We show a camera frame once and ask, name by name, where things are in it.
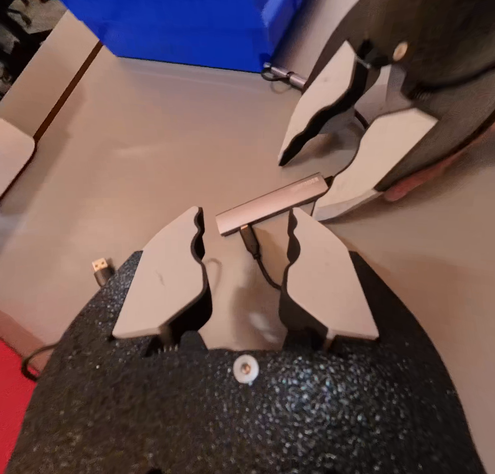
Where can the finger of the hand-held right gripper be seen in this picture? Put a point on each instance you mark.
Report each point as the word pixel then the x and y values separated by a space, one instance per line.
pixel 390 149
pixel 328 91

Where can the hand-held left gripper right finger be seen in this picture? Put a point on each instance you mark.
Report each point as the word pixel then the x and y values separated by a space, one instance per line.
pixel 328 288

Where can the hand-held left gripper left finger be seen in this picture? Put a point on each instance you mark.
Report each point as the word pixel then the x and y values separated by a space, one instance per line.
pixel 162 288

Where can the blue plastic bin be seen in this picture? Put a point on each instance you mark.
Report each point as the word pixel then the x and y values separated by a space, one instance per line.
pixel 174 17

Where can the red plastic bin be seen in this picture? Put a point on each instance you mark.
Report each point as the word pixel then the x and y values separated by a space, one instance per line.
pixel 11 404

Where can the person's right hand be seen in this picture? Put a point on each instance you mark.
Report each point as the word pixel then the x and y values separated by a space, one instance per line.
pixel 425 176

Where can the instruction sheet on stand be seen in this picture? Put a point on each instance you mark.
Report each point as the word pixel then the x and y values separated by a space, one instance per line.
pixel 13 153

